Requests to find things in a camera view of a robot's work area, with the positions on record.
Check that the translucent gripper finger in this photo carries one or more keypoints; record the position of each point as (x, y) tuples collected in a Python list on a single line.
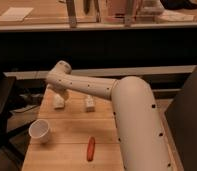
[(65, 95)]

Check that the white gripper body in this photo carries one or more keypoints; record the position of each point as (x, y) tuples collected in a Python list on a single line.
[(56, 89)]

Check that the white sponge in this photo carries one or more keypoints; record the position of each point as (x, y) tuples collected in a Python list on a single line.
[(58, 102)]

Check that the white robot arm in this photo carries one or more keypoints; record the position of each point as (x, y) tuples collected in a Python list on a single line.
[(139, 127)]

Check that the small white bottle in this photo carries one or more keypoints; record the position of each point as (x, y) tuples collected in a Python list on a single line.
[(89, 104)]

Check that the white paper cup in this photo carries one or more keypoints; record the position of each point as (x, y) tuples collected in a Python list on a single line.
[(40, 130)]

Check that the orange carrot toy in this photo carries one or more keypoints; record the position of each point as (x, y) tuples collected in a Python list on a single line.
[(90, 149)]

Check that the black chair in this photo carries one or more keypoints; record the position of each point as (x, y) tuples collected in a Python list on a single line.
[(9, 100)]

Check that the white paper sheet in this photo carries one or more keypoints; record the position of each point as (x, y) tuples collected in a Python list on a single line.
[(15, 14)]

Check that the grey metal post left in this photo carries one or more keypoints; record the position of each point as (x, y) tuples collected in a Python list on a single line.
[(71, 13)]

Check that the grey metal post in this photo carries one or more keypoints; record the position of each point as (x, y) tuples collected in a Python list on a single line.
[(71, 13), (128, 13)]

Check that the grey metal post right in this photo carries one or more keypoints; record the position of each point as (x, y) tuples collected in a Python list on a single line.
[(128, 13)]

